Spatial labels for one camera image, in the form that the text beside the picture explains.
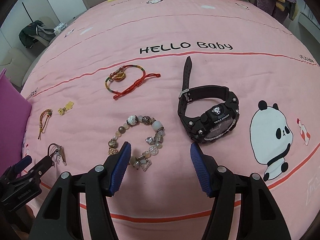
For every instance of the purple storage box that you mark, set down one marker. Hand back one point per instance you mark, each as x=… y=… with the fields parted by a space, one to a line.
x=14 y=113

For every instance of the pink printed bed sheet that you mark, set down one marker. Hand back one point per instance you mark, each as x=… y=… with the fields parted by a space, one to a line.
x=126 y=58

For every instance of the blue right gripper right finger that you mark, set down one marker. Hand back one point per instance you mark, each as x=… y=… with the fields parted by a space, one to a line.
x=202 y=172

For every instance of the small yellow flower charm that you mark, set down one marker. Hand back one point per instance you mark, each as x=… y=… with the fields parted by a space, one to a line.
x=67 y=107

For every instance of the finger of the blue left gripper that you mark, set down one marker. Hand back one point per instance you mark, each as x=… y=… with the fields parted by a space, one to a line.
x=22 y=164
x=41 y=166

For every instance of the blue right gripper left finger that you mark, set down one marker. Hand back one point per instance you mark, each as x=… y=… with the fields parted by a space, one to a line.
x=119 y=168

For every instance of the dark jacket on chair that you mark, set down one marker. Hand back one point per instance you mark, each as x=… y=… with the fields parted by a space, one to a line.
x=35 y=29

